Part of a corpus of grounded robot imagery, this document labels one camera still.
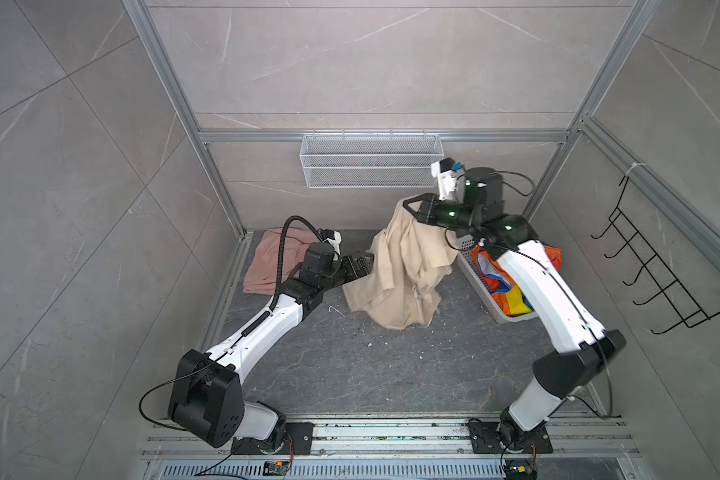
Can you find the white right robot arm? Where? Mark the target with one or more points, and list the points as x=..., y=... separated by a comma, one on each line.
x=471, y=201

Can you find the white plastic laundry basket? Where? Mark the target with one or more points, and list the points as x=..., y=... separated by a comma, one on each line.
x=471, y=272

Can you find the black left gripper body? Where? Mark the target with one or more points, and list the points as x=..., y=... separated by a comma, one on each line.
x=347, y=271

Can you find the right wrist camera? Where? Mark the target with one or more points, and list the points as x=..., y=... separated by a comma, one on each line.
x=447, y=173

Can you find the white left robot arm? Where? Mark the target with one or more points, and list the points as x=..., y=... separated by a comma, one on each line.
x=207, y=398

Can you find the multicolour orange blue shorts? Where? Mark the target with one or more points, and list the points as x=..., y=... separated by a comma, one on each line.
x=504, y=291

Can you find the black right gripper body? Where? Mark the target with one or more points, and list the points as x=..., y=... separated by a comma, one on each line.
x=448, y=213

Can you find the white wire wall basket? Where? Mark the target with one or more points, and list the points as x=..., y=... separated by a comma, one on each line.
x=369, y=160

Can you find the aluminium frame post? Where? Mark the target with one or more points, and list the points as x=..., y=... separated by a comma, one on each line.
x=147, y=32

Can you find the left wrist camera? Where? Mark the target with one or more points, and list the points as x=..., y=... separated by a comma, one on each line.
x=333, y=238

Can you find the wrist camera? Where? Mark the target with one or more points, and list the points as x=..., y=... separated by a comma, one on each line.
x=447, y=173
x=333, y=238

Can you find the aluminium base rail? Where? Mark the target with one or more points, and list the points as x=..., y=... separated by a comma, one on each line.
x=573, y=445

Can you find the beige shorts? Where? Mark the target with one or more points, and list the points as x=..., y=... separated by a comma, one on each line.
x=410, y=260

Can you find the black wire hook rack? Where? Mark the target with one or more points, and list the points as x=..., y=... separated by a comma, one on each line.
x=668, y=286

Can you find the pink drawstring shorts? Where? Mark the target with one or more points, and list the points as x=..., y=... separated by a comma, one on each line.
x=260, y=276

